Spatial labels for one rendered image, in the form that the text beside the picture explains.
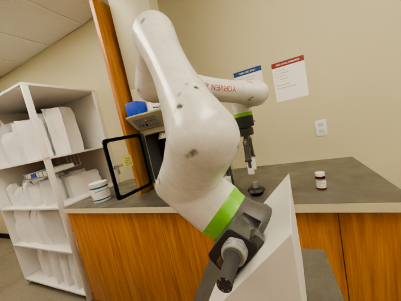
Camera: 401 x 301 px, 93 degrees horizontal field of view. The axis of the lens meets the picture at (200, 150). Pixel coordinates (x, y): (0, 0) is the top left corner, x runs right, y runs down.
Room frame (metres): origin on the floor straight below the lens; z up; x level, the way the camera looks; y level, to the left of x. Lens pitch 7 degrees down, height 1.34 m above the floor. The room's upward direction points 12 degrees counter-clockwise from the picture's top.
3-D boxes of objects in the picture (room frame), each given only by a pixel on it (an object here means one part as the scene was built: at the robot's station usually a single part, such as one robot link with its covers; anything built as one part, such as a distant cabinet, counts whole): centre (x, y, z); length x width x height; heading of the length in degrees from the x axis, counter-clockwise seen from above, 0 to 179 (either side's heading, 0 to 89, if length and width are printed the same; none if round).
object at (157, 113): (1.33, 0.29, 1.46); 0.32 x 0.12 x 0.10; 65
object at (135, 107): (1.37, 0.38, 1.55); 0.10 x 0.10 x 0.09; 65
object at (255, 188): (0.95, -0.24, 0.97); 0.09 x 0.09 x 0.07
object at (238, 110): (0.95, -0.25, 1.42); 0.13 x 0.11 x 0.14; 17
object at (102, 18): (1.62, 0.41, 1.64); 0.49 x 0.03 x 1.40; 155
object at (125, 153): (1.30, 0.50, 1.19); 0.30 x 0.01 x 0.40; 147
